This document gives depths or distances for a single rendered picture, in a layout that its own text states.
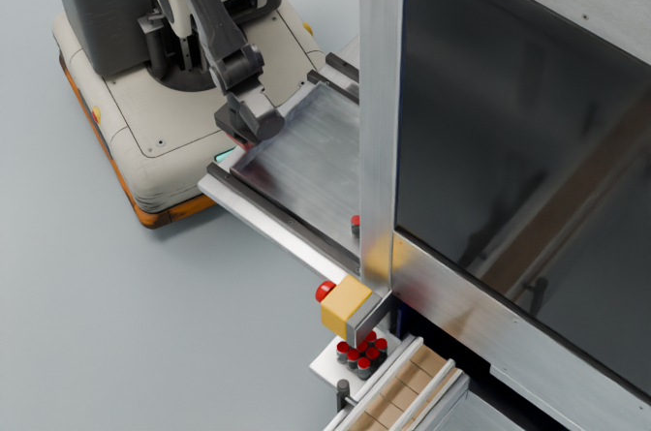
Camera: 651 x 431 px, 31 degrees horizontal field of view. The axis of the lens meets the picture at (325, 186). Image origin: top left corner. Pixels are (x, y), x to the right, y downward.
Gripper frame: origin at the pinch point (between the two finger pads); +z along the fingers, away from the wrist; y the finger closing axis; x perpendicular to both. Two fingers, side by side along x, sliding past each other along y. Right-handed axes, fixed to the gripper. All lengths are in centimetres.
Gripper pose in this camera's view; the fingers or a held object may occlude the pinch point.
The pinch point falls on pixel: (249, 147)
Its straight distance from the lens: 222.1
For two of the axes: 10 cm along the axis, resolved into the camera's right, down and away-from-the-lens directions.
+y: 7.6, 5.3, -3.7
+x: 6.5, -6.4, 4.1
